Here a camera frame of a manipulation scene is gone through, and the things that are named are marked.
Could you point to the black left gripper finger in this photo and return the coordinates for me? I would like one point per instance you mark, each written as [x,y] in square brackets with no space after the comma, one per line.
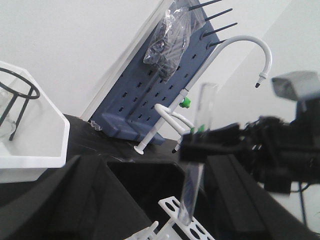
[84,200]

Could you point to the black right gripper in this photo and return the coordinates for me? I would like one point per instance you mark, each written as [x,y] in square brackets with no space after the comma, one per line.
[279,153]

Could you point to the clear glass test tube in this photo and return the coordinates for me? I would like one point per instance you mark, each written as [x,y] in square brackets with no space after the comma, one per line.
[193,151]

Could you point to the white test tube rack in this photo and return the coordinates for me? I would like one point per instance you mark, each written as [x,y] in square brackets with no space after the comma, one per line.
[193,231]

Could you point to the blue-grey pegboard drying rack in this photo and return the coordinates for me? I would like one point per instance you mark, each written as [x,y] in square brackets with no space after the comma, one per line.
[128,110]

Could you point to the black sink basin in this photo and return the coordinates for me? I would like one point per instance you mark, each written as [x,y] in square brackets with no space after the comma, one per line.
[147,183]

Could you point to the white right storage bin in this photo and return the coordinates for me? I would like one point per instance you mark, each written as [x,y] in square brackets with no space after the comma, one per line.
[40,142]

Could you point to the plastic bag of pegs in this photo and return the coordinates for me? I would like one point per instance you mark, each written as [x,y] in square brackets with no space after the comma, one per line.
[170,39]

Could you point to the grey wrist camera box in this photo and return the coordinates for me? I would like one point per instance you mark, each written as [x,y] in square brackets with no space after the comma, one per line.
[302,85]

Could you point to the black wire tripod stand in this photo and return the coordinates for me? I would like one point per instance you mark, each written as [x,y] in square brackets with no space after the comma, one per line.
[16,91]

